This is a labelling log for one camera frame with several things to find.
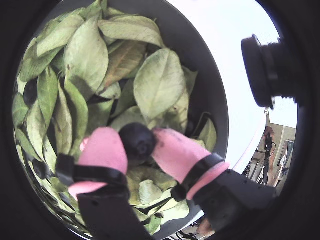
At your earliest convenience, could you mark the green leaf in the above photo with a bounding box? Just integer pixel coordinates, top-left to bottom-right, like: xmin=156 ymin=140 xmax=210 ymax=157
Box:
xmin=197 ymin=117 xmax=218 ymax=153
xmin=62 ymin=14 xmax=110 ymax=101
xmin=36 ymin=66 xmax=60 ymax=131
xmin=97 ymin=41 xmax=147 ymax=91
xmin=63 ymin=77 xmax=90 ymax=156
xmin=26 ymin=99 xmax=47 ymax=161
xmin=97 ymin=15 xmax=166 ymax=48
xmin=127 ymin=166 xmax=178 ymax=191
xmin=138 ymin=179 xmax=163 ymax=206
xmin=34 ymin=13 xmax=86 ymax=58
xmin=133 ymin=47 xmax=187 ymax=121

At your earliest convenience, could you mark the dark blueberry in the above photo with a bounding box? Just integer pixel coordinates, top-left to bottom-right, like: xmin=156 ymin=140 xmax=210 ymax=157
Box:
xmin=23 ymin=77 xmax=39 ymax=107
xmin=118 ymin=122 xmax=158 ymax=161
xmin=31 ymin=159 xmax=48 ymax=180

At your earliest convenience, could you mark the dark grey bowl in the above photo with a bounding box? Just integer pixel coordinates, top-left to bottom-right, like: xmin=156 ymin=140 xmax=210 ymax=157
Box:
xmin=11 ymin=0 xmax=230 ymax=240

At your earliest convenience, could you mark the pink padded gripper finger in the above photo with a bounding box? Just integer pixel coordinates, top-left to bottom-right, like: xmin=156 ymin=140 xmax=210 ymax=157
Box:
xmin=55 ymin=126 xmax=155 ymax=240
xmin=150 ymin=127 xmax=247 ymax=235

